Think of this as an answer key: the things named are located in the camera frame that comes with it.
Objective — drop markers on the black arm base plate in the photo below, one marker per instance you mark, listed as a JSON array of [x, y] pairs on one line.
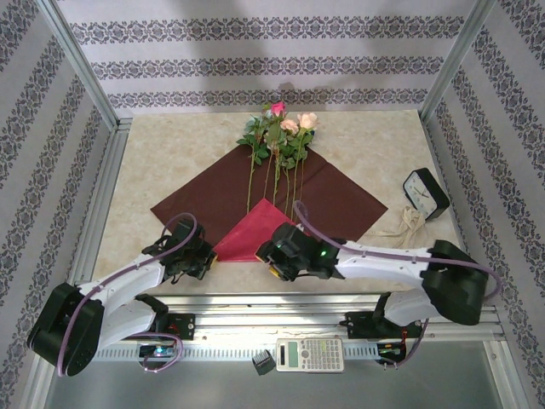
[[185, 326], [362, 326]]

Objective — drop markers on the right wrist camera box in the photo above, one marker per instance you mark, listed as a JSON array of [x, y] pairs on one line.
[[289, 236]]

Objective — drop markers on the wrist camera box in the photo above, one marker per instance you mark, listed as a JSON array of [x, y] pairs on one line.
[[289, 236], [185, 232]]

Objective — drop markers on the small salmon fake rose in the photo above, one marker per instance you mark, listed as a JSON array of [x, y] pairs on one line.
[[268, 164]]

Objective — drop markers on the steel sheet panel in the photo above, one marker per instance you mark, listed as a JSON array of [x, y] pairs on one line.
[[213, 387]]

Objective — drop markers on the beige ribbon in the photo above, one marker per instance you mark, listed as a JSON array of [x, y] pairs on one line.
[[411, 219]]

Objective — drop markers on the grey scientific calculator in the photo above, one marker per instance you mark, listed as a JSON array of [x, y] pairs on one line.
[[311, 354]]

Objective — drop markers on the aluminium frame post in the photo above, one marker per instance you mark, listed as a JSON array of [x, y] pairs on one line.
[[81, 64], [453, 64]]

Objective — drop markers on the hot pink fake rose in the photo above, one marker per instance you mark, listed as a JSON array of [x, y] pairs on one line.
[[278, 108]]

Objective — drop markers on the aluminium side rail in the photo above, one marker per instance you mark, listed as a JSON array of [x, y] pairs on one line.
[[110, 170], [434, 140]]

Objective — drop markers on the light teal fake flower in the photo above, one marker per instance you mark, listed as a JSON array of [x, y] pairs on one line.
[[255, 128]]

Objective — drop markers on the peach pink fake rose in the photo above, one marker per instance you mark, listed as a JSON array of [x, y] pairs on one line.
[[289, 125]]

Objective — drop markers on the red maroon wrapping paper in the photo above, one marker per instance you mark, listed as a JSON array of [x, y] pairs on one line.
[[340, 200]]

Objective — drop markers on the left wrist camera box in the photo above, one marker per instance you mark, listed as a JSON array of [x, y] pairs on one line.
[[185, 232]]

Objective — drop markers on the small controller circuit board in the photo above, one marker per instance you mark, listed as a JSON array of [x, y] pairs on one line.
[[157, 351], [389, 349]]

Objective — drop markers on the small black ribbed block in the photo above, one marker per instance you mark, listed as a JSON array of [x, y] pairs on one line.
[[262, 363]]

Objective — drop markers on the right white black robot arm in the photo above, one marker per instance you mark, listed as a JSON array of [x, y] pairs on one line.
[[383, 264]]

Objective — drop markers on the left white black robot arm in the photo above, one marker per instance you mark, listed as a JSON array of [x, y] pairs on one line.
[[123, 279]]

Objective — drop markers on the aluminium front rail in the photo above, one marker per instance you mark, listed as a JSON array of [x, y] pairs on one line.
[[264, 317]]

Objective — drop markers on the pale peach fake rose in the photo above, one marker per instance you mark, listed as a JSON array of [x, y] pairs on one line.
[[307, 120]]

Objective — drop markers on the black alarm clock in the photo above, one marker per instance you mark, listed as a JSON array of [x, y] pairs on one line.
[[421, 194]]

